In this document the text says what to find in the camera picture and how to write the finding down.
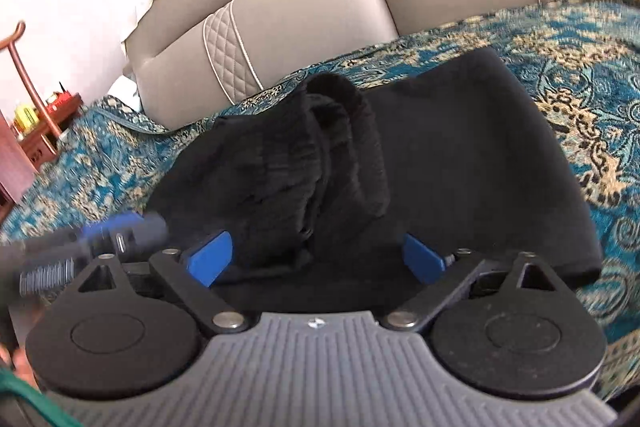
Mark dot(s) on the beige padded headboard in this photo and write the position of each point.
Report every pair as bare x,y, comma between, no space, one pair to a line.
310,7

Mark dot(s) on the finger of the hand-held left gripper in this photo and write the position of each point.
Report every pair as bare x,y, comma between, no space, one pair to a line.
117,227

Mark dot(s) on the white pillow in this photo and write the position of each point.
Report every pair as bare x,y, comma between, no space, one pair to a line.
125,94

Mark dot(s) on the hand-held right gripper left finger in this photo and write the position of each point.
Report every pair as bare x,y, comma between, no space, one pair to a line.
210,257

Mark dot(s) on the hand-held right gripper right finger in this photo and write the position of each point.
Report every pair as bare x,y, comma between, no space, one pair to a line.
422,259

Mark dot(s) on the yellow item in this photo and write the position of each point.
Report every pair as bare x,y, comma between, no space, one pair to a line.
26,118

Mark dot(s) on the teal paisley blanket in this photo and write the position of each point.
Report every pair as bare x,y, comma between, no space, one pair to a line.
575,57

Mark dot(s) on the black pants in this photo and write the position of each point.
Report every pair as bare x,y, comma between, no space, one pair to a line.
450,147

